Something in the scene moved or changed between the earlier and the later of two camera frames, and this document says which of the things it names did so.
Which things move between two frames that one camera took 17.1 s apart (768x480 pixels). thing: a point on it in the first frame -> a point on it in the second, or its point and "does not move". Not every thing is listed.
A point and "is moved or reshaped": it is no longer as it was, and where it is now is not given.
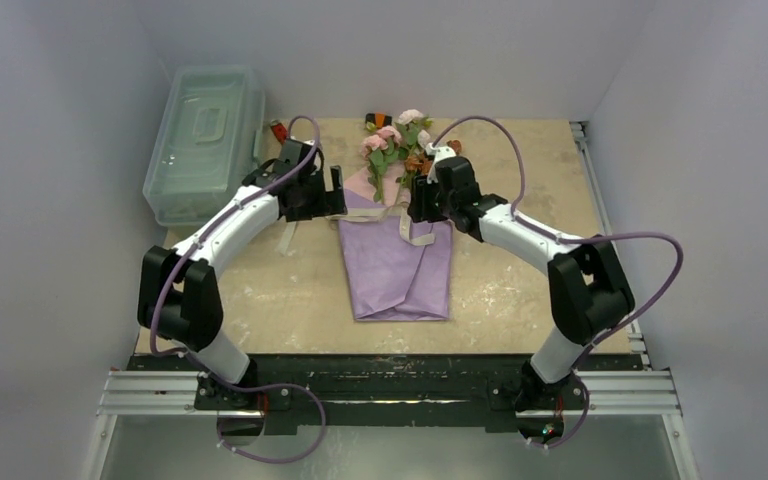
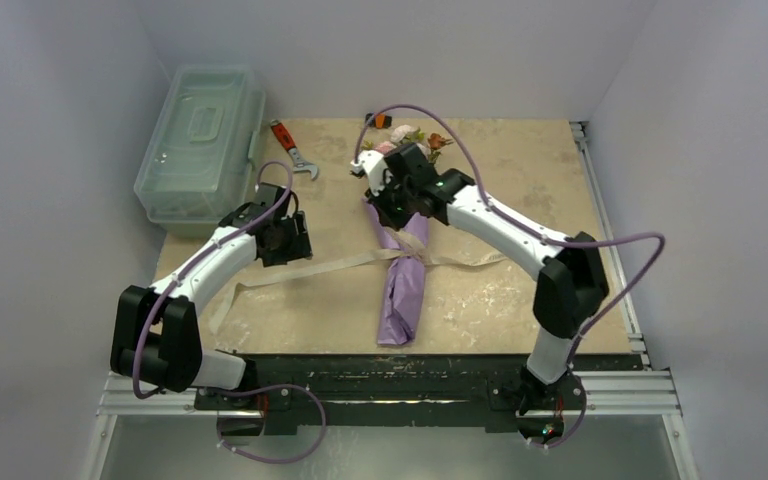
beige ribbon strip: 399,210 is moved or reshaped
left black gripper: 330,202 -> 298,248
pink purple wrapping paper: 392,279 is moved or reshaped
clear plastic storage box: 211,131 does not move
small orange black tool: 380,119 does not move
